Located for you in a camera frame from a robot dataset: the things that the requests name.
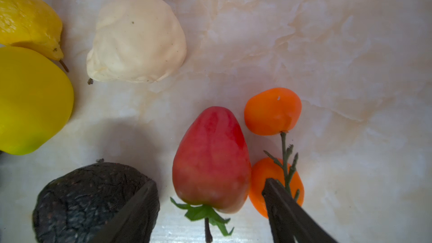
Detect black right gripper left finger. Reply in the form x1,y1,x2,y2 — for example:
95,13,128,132
90,180,160,243

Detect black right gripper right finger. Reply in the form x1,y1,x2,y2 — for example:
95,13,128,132
262,178,336,243

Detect red strawberry fruit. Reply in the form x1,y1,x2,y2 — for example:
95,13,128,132
171,106,252,243

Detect dark avocado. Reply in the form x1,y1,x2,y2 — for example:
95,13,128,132
33,162,152,243

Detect orange tangerine pair on stem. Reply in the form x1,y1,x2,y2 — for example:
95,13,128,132
244,87,305,218

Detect large yellow lemon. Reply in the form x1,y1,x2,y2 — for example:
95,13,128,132
1,46,74,155

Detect cream white pear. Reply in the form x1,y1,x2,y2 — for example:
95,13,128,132
86,0,187,83

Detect small yellow lemon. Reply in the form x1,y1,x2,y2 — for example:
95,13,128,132
1,0,69,72

